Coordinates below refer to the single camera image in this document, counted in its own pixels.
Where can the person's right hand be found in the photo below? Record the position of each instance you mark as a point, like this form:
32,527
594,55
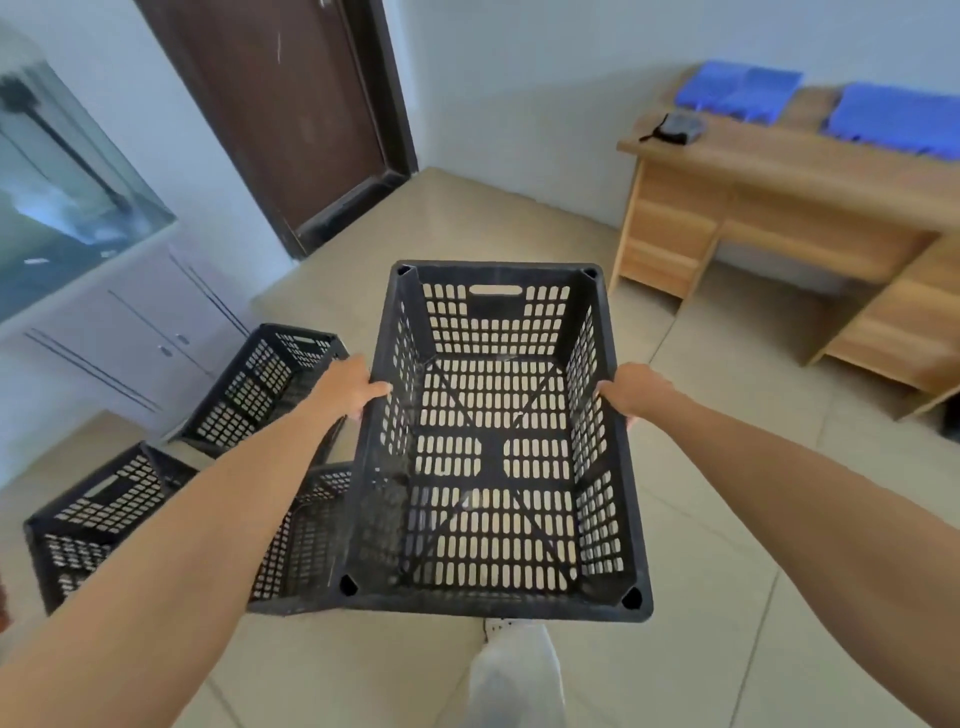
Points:
636,390

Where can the black perforated plastic crate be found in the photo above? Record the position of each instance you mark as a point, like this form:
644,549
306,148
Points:
259,390
135,517
495,450

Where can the blue folded cloth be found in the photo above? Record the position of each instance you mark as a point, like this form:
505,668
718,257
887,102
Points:
739,88
896,118

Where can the glass fish tank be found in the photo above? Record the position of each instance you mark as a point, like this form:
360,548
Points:
64,180

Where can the white cabinet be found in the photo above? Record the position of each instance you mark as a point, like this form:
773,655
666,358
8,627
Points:
124,330

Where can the person's right forearm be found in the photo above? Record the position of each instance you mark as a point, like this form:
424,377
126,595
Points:
814,506

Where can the person's left thumb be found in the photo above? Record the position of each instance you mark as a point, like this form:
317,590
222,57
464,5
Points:
375,392

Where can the wooden desk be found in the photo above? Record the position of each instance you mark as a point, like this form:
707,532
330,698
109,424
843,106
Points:
806,232

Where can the person's left hand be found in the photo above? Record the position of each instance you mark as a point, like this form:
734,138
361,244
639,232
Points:
341,388

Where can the person's left forearm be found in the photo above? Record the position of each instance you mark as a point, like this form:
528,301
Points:
161,559

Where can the person's white trouser leg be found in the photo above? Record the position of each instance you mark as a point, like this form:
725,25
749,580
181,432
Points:
517,679

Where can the dark brown wooden door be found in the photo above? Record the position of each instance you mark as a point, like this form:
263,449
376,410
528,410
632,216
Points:
289,112

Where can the person's right thumb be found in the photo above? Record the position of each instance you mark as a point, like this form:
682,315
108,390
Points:
609,395

